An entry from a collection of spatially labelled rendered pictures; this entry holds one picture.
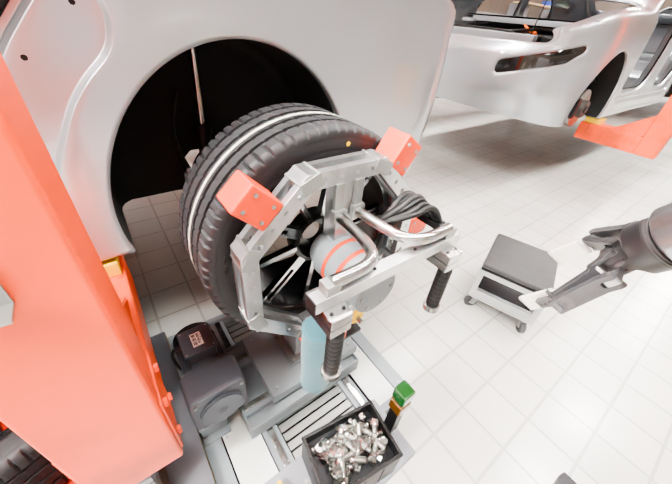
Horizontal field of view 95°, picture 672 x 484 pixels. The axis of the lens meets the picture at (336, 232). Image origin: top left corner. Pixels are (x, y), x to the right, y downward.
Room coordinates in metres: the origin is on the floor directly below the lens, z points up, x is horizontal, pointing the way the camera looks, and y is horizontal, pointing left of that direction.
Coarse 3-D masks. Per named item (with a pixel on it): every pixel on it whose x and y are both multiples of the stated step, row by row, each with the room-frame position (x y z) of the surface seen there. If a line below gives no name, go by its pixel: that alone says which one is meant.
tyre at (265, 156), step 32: (224, 128) 0.76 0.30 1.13; (288, 128) 0.70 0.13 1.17; (320, 128) 0.69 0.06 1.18; (352, 128) 0.75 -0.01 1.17; (224, 160) 0.64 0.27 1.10; (256, 160) 0.60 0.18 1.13; (288, 160) 0.63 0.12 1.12; (192, 192) 0.64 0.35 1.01; (192, 224) 0.58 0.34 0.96; (224, 224) 0.53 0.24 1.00; (192, 256) 0.57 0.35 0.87; (224, 256) 0.52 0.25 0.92; (224, 288) 0.51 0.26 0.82
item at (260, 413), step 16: (224, 352) 0.75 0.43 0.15; (240, 352) 0.76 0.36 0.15; (352, 368) 0.76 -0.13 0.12; (256, 384) 0.63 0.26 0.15; (256, 400) 0.56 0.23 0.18; (288, 400) 0.58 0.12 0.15; (304, 400) 0.60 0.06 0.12; (256, 416) 0.51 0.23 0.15; (272, 416) 0.51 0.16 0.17; (256, 432) 0.47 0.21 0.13
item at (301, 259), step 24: (384, 192) 0.84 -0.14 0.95; (312, 216) 0.71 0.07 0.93; (288, 240) 0.70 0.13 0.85; (312, 240) 0.75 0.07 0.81; (264, 264) 0.61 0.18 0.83; (288, 264) 0.67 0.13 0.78; (312, 264) 0.71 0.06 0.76; (264, 288) 0.67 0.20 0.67; (288, 288) 0.72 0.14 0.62; (312, 288) 0.74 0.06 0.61
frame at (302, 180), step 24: (312, 168) 0.60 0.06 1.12; (336, 168) 0.61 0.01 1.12; (360, 168) 0.65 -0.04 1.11; (384, 168) 0.70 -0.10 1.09; (288, 192) 0.55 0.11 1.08; (312, 192) 0.57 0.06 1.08; (288, 216) 0.54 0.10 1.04; (240, 240) 0.51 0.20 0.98; (264, 240) 0.50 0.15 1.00; (384, 240) 0.82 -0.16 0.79; (240, 264) 0.47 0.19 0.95; (240, 288) 0.50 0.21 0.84; (240, 312) 0.51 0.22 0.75; (264, 312) 0.53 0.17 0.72; (288, 312) 0.59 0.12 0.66
